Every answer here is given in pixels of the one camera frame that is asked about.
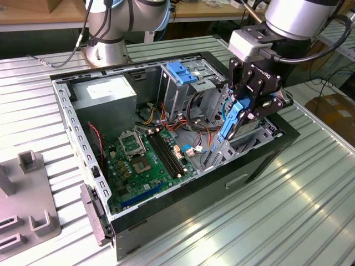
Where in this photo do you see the green motherboard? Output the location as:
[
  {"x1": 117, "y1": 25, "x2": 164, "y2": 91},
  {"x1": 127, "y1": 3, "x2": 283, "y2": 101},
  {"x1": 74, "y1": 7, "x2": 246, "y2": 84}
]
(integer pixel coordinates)
[{"x1": 104, "y1": 127, "x2": 198, "y2": 214}]

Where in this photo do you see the metal socket cover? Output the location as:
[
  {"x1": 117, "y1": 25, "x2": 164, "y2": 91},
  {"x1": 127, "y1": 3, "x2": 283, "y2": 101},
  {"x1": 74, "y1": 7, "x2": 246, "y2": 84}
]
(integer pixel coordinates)
[{"x1": 118, "y1": 129, "x2": 147, "y2": 161}]

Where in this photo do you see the grey power supply unit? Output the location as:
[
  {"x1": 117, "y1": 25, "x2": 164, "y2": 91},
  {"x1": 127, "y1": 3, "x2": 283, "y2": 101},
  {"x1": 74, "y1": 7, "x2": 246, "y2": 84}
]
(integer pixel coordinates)
[{"x1": 70, "y1": 74, "x2": 138, "y2": 142}]

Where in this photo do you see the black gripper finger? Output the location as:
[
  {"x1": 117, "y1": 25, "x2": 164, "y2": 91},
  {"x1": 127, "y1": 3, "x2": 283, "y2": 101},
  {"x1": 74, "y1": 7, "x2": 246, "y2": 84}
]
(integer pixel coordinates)
[
  {"x1": 229, "y1": 58, "x2": 259, "y2": 101},
  {"x1": 246, "y1": 93, "x2": 295, "y2": 120}
]

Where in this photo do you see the blue expansion slot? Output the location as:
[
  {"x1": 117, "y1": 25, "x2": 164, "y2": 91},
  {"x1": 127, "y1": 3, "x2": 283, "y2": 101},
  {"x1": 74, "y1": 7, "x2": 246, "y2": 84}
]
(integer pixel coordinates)
[{"x1": 120, "y1": 184, "x2": 164, "y2": 211}]

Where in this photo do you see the red black twisted wire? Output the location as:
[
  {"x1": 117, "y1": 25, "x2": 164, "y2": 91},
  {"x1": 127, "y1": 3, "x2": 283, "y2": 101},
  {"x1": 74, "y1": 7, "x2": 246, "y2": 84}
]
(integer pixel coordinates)
[{"x1": 87, "y1": 122, "x2": 107, "y2": 169}]

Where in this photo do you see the grey metal drive cage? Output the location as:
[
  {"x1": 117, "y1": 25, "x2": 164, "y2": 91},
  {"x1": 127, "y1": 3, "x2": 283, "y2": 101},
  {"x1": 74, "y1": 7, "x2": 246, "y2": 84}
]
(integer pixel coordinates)
[{"x1": 159, "y1": 58, "x2": 227, "y2": 120}]

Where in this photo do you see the grey metal disk bay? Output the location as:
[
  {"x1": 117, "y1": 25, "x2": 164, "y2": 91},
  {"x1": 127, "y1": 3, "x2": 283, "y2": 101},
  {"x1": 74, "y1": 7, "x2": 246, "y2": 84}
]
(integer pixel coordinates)
[{"x1": 201, "y1": 82, "x2": 284, "y2": 172}]

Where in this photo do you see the CPU socket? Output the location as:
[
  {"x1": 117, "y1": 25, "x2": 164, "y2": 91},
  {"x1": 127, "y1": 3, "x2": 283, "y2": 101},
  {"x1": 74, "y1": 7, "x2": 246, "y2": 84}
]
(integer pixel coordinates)
[{"x1": 131, "y1": 156, "x2": 154, "y2": 176}]

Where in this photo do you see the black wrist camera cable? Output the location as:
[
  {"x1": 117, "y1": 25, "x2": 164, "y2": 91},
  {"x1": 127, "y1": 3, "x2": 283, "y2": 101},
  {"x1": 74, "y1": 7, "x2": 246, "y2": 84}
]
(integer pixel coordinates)
[{"x1": 258, "y1": 13, "x2": 353, "y2": 65}]

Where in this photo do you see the black open PC case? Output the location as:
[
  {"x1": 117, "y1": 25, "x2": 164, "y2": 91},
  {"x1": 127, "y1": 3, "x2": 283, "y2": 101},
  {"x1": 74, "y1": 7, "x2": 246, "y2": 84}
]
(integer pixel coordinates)
[{"x1": 49, "y1": 51, "x2": 302, "y2": 261}]

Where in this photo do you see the black cable with silver connector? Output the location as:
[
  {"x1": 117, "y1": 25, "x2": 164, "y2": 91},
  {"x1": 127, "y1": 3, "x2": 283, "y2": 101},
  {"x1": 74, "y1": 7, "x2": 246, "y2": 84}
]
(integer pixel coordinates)
[{"x1": 27, "y1": 0, "x2": 112, "y2": 69}]

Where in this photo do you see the blue drive latch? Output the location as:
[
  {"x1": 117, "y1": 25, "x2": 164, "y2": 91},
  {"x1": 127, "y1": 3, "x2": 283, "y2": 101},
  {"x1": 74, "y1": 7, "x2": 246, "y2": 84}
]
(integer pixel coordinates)
[{"x1": 166, "y1": 61, "x2": 198, "y2": 86}]

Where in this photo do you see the long wooden desk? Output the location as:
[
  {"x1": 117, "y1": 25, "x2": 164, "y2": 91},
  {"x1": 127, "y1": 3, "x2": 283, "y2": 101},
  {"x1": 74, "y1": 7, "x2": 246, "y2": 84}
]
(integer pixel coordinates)
[{"x1": 0, "y1": 0, "x2": 337, "y2": 53}]

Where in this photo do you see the white grey wrist camera box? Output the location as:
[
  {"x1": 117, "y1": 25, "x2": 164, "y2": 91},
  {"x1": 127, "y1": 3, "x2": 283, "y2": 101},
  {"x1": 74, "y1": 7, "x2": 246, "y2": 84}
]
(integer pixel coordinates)
[{"x1": 227, "y1": 24, "x2": 287, "y2": 64}]

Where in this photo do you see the blue wire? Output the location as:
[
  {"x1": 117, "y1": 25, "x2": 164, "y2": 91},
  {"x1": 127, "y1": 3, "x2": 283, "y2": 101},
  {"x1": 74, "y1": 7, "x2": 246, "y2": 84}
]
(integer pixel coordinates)
[{"x1": 221, "y1": 97, "x2": 231, "y2": 123}]

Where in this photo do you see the grey parts rack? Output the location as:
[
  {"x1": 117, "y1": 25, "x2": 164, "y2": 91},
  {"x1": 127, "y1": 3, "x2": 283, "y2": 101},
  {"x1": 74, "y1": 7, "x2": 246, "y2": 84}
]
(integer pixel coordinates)
[{"x1": 0, "y1": 150, "x2": 63, "y2": 255}]

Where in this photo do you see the black RAM slot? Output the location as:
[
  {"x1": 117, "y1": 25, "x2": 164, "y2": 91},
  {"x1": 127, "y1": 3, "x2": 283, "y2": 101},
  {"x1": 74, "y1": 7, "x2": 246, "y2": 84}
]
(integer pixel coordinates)
[
  {"x1": 146, "y1": 134, "x2": 180, "y2": 178},
  {"x1": 154, "y1": 132, "x2": 187, "y2": 175}
]

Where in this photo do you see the large cardboard box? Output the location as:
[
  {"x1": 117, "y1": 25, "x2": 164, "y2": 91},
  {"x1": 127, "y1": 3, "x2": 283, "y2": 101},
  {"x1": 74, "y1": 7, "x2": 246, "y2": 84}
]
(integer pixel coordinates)
[{"x1": 305, "y1": 93, "x2": 355, "y2": 134}]

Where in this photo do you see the metal slat side table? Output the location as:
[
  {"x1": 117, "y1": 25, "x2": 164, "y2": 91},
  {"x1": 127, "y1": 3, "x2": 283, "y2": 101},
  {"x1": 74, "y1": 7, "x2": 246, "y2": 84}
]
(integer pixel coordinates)
[{"x1": 318, "y1": 19, "x2": 355, "y2": 62}]

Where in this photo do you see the multicolour power wire bundle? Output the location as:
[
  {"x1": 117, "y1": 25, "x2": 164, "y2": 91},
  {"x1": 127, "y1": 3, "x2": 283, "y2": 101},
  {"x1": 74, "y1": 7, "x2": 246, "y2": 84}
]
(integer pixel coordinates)
[{"x1": 135, "y1": 101, "x2": 226, "y2": 151}]

